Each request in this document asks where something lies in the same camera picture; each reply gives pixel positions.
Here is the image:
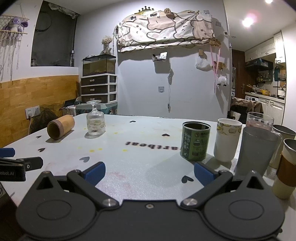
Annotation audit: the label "hanging cord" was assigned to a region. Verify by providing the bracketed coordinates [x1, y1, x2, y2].
[167, 68, 174, 113]

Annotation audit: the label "brown wooden door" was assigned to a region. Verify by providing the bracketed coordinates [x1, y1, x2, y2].
[232, 49, 246, 98]

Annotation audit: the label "white hanging bag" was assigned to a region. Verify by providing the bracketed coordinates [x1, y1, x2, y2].
[195, 55, 212, 71]

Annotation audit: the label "teal storage box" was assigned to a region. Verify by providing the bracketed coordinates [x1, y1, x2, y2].
[75, 102, 117, 115]

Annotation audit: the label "bottle rack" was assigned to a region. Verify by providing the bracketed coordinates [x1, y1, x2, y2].
[255, 73, 274, 84]

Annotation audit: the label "metal cup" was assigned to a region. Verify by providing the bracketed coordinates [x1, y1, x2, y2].
[269, 124, 296, 169]

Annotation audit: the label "purple plush toy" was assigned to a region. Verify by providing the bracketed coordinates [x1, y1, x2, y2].
[2, 16, 29, 33]

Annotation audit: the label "white wall power outlet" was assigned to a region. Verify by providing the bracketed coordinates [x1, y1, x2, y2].
[25, 106, 40, 119]

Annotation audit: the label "macrame hanging shelf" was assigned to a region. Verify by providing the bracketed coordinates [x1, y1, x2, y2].
[0, 5, 30, 80]

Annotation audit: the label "small wall shelf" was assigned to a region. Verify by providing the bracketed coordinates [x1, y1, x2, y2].
[152, 52, 168, 63]

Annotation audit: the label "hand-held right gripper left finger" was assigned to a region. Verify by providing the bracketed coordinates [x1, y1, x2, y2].
[35, 162, 120, 207]

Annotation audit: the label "gold crown decoration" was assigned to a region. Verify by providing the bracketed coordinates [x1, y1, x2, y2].
[138, 6, 155, 15]

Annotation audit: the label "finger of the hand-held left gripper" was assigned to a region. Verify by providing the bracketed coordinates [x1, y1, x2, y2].
[0, 148, 16, 157]
[0, 157, 44, 172]

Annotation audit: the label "white drawer unit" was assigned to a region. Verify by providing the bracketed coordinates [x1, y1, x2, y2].
[80, 74, 117, 104]

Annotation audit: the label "cartoon printed cloth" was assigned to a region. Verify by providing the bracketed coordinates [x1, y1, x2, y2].
[114, 10, 217, 53]

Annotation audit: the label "green tin can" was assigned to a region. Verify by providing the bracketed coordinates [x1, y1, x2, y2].
[180, 121, 211, 161]

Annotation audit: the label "dark window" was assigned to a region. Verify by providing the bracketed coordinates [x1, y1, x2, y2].
[31, 0, 80, 68]

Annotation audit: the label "cup with brown sleeve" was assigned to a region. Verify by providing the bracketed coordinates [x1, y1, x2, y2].
[271, 138, 296, 200]

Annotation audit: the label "dried flower vase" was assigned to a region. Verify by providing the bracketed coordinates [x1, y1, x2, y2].
[101, 35, 113, 55]

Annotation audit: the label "clear ribbed glass goblet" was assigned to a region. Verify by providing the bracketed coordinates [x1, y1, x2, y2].
[86, 100, 106, 136]

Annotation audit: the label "white printed paper cup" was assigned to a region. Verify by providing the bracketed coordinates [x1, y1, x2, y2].
[213, 118, 243, 162]

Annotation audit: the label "black range hood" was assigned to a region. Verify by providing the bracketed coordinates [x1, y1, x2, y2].
[245, 58, 274, 70]

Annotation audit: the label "grey plastic cup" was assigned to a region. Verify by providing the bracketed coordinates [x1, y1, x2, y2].
[233, 126, 283, 179]

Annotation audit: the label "ceiling light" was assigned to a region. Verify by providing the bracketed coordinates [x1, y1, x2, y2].
[241, 11, 258, 27]

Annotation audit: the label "white kitchen wall cabinets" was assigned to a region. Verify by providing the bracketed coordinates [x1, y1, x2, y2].
[244, 30, 286, 63]

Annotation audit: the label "clear glass cup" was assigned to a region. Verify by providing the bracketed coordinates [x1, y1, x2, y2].
[246, 112, 275, 131]

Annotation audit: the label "chair with brown clothing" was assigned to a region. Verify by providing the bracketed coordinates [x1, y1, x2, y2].
[231, 97, 263, 121]

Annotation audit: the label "glass fish tank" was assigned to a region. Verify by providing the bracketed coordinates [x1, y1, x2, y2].
[82, 54, 117, 77]

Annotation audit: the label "bamboo cup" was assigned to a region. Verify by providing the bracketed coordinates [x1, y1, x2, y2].
[47, 114, 75, 140]

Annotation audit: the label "dark mesh cloth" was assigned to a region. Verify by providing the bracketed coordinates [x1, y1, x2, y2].
[30, 104, 61, 133]

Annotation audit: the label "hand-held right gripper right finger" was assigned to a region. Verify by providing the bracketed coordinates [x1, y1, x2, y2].
[180, 161, 266, 207]

